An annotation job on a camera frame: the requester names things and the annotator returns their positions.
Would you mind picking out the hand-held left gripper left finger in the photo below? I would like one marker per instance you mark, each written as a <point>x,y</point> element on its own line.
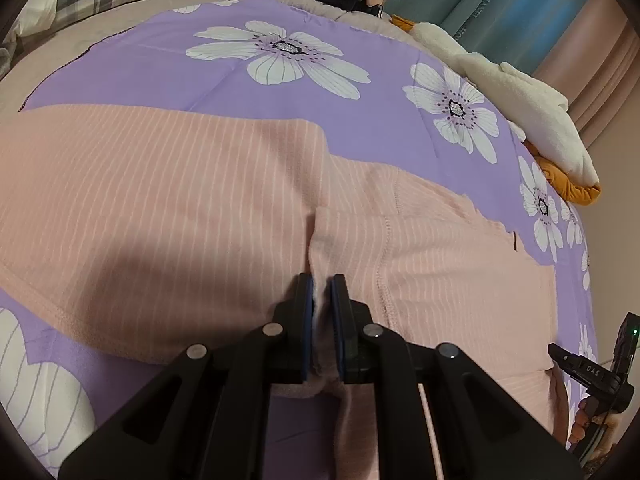
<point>306,340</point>

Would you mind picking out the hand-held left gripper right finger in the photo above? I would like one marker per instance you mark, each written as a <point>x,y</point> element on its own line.
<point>336,335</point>

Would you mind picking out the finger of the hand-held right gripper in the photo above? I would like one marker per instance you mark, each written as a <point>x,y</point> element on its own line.
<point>585,367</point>

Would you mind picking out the pink striped knit garment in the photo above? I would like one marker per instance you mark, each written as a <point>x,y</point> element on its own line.
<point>175,200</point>

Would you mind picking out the person's right hand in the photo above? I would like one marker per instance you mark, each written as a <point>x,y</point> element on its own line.
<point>582,422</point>

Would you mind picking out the white plush goose toy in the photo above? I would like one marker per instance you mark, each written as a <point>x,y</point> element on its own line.
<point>530,95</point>

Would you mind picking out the pink curtain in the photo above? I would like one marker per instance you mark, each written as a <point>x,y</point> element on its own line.
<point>600,70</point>

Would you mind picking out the purple floral blanket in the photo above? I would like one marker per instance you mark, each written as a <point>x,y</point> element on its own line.
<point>150,75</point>

